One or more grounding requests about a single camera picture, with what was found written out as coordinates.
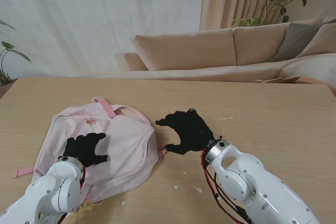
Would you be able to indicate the grey brown sofa cushion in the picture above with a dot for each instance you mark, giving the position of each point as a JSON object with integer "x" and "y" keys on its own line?
{"x": 296, "y": 40}

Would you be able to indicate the yellow tassel zipper charm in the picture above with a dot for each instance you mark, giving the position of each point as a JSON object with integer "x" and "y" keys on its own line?
{"x": 88, "y": 207}

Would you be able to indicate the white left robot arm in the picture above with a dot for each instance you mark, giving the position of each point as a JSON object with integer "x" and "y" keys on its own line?
{"x": 52, "y": 190}

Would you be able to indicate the broad leaf green plant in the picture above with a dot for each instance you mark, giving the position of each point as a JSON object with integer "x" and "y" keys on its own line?
{"x": 10, "y": 47}

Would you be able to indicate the pale pink backpack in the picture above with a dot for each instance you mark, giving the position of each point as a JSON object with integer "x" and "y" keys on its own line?
{"x": 126, "y": 145}

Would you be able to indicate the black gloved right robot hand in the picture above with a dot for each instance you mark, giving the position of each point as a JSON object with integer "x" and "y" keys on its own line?
{"x": 191, "y": 132}

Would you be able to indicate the flat wooden tray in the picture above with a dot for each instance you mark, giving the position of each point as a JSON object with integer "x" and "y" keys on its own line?
{"x": 286, "y": 79}

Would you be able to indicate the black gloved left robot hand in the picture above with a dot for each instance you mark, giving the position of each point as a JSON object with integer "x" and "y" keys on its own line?
{"x": 81, "y": 148}

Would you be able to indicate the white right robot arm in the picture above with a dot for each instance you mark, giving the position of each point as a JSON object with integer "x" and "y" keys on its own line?
{"x": 249, "y": 179}

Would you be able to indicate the white sheer curtain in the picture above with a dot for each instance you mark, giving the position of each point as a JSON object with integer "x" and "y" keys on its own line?
{"x": 105, "y": 11}

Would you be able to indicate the white sofa cushion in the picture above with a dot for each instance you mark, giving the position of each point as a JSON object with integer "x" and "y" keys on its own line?
{"x": 312, "y": 68}

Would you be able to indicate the beige sofa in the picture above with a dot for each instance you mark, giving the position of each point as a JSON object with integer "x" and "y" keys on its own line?
{"x": 189, "y": 51}

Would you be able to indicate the beige pleated curtain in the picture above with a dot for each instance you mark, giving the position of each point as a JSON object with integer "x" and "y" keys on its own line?
{"x": 225, "y": 1}

